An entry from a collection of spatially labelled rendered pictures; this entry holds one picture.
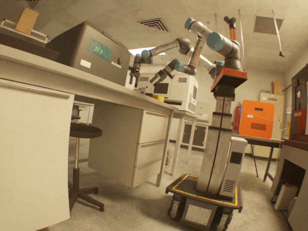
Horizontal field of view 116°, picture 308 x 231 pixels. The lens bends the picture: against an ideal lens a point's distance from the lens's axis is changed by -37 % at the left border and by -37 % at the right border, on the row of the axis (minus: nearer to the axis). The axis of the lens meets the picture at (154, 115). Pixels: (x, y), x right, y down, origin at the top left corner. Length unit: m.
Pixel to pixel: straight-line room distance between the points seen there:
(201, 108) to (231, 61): 4.00
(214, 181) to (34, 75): 1.18
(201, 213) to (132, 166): 0.62
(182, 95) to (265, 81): 3.77
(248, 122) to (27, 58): 1.95
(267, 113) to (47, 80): 1.99
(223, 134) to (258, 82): 4.32
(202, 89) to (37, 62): 4.94
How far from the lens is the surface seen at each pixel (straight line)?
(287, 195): 1.84
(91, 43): 0.78
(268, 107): 1.99
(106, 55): 0.84
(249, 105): 1.93
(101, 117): 1.37
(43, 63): 0.55
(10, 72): 0.57
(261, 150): 4.77
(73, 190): 1.28
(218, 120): 1.10
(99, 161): 1.42
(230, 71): 0.97
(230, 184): 1.09
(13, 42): 0.62
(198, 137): 4.35
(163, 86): 2.20
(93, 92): 0.73
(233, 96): 1.11
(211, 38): 1.00
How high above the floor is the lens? 0.76
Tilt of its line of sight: 1 degrees up
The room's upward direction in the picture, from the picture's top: 9 degrees clockwise
